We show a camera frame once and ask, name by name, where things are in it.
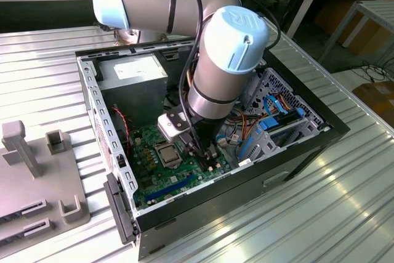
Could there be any silver CPU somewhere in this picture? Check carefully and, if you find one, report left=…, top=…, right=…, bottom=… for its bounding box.
left=159, top=147, right=179, bottom=165

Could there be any blue disk carrier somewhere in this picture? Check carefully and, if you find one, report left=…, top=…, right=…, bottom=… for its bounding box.
left=259, top=107, right=306, bottom=132

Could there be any green motherboard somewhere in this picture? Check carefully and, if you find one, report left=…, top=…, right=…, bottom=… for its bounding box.
left=131, top=114, right=231, bottom=212

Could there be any grey drive cage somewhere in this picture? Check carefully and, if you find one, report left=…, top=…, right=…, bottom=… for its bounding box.
left=239, top=59, right=267, bottom=108

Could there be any blue expansion slot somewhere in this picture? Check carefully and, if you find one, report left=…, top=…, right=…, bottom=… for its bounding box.
left=144, top=174, right=195, bottom=201

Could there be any grey power supply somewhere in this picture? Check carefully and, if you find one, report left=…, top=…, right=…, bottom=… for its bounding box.
left=97, top=53, right=169, bottom=128

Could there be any black PC case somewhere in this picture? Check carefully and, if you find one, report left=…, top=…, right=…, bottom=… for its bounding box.
left=74, top=36, right=350, bottom=261

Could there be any grey perforated disk cage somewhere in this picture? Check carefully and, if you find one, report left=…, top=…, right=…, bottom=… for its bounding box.
left=236, top=67, right=332, bottom=167

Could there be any brown cardboard box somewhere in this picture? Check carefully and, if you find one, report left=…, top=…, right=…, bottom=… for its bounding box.
left=352, top=80, right=394, bottom=119
left=313, top=0, right=394, bottom=56

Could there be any grey parts rack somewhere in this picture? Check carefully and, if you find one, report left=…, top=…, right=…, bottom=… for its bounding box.
left=0, top=119, right=92, bottom=259

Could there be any black camera bracket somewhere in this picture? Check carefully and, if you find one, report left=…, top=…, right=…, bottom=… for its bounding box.
left=167, top=111, right=186, bottom=128

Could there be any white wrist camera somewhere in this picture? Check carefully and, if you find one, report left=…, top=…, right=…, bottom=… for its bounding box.
left=157, top=113, right=193, bottom=140

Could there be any orange red wire bundle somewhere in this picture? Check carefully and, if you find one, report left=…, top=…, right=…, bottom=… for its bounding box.
left=226, top=107, right=265, bottom=140

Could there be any blue plastic rail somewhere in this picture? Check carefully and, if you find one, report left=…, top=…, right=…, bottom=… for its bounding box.
left=236, top=127, right=262, bottom=162

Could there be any black camera cable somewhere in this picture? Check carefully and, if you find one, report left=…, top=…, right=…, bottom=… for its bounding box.
left=163, top=0, right=283, bottom=153

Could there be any blue flat data wire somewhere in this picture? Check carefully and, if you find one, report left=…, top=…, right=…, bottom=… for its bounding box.
left=263, top=94, right=291, bottom=119

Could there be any twisted multicolour fan wire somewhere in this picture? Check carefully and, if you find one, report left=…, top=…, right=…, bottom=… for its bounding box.
left=111, top=106, right=136, bottom=148

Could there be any grey metal frame table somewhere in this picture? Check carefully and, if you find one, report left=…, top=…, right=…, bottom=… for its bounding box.
left=318, top=0, right=394, bottom=64

